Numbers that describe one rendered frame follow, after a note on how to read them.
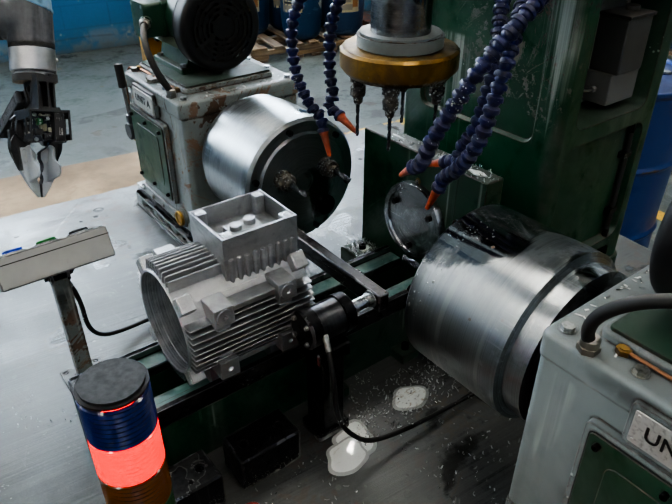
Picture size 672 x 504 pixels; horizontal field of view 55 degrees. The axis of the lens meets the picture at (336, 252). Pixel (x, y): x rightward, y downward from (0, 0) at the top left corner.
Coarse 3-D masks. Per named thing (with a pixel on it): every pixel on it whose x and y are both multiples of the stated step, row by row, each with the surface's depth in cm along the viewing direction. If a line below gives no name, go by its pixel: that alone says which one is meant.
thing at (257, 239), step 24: (264, 192) 97; (192, 216) 91; (216, 216) 95; (240, 216) 97; (264, 216) 97; (288, 216) 91; (216, 240) 87; (240, 240) 87; (264, 240) 90; (288, 240) 93; (240, 264) 89; (264, 264) 92
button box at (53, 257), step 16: (64, 240) 98; (80, 240) 100; (96, 240) 101; (0, 256) 96; (16, 256) 95; (32, 256) 96; (48, 256) 97; (64, 256) 98; (80, 256) 99; (96, 256) 101; (0, 272) 94; (16, 272) 95; (32, 272) 96; (48, 272) 97; (0, 288) 94
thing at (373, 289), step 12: (300, 240) 108; (312, 240) 108; (312, 252) 106; (324, 252) 105; (324, 264) 104; (336, 264) 102; (348, 264) 102; (336, 276) 102; (348, 276) 99; (360, 276) 99; (348, 288) 101; (360, 288) 98; (372, 288) 96; (372, 300) 95; (384, 300) 95
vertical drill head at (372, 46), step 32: (384, 0) 90; (416, 0) 89; (384, 32) 92; (416, 32) 92; (352, 64) 93; (384, 64) 90; (416, 64) 89; (448, 64) 92; (352, 96) 100; (384, 96) 94
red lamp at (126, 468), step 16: (160, 432) 57; (96, 448) 54; (144, 448) 55; (160, 448) 57; (96, 464) 55; (112, 464) 54; (128, 464) 54; (144, 464) 55; (160, 464) 57; (112, 480) 55; (128, 480) 55; (144, 480) 56
